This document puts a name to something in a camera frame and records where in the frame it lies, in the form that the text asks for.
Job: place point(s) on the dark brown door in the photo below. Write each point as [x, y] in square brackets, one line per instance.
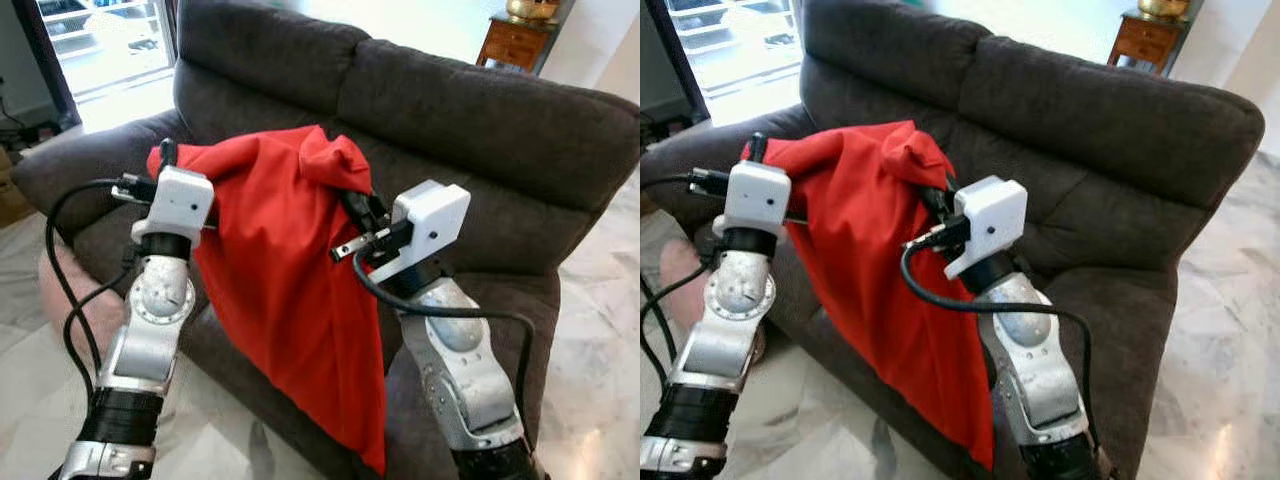
[45, 60]
[670, 55]

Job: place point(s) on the cardboard box with black symbols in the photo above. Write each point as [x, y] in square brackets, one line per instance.
[12, 200]

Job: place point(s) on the dark grey fabric sofa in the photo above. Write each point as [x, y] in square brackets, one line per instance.
[480, 130]
[1100, 140]

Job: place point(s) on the red pillow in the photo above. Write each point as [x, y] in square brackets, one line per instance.
[870, 260]
[280, 260]

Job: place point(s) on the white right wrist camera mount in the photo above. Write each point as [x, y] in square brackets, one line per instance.
[430, 225]
[990, 220]

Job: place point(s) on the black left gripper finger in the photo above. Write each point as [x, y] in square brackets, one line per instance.
[758, 148]
[168, 155]

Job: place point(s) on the white metal gate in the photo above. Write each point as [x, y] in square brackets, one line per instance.
[105, 40]
[735, 35]

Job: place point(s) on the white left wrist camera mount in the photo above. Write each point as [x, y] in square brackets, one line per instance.
[178, 205]
[757, 198]

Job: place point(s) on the brown wooden cabinet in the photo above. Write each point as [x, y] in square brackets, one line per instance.
[1145, 42]
[515, 45]

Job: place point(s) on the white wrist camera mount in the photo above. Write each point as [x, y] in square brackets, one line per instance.
[757, 198]
[430, 225]
[990, 220]
[178, 205]

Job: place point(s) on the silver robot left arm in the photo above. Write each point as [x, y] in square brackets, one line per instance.
[725, 330]
[145, 330]

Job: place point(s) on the pink pillow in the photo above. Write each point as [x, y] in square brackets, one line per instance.
[685, 285]
[85, 300]

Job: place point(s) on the gold vase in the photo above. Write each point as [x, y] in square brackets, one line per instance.
[1163, 7]
[532, 9]

